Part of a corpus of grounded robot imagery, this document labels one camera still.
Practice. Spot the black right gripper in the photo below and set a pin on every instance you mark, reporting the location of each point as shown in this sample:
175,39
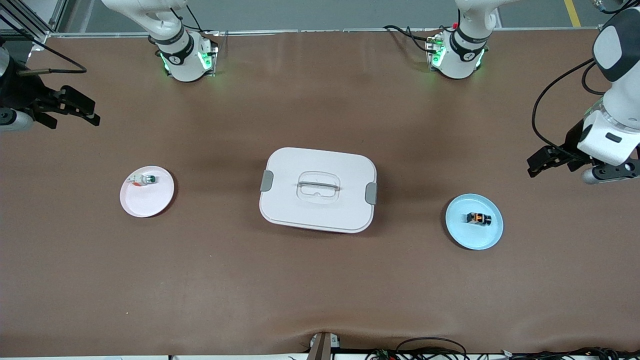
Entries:
21,93

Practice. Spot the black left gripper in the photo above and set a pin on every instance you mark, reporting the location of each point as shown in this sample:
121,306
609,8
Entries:
570,145

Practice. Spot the black orange push-button switch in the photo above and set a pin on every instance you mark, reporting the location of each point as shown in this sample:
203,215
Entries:
479,218

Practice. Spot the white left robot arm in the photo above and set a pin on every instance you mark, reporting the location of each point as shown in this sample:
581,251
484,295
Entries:
620,100

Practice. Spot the white lidded box grey clips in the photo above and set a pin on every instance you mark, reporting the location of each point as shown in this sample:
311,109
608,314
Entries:
315,210

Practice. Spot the light blue round plate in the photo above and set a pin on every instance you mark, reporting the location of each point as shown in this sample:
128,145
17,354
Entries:
470,235

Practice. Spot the pale pink round plate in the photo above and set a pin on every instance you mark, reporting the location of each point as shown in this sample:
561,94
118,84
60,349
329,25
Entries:
147,200

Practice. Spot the aluminium frame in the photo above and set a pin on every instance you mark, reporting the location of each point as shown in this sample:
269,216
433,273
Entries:
30,22

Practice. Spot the white green push-button switch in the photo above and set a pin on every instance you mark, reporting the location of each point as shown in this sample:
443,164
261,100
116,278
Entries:
143,179

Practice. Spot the aluminium table edge rail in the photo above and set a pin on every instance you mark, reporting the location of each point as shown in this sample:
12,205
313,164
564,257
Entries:
325,31

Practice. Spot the aluminium profile bracket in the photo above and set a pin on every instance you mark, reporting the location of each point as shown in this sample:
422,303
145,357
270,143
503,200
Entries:
322,346

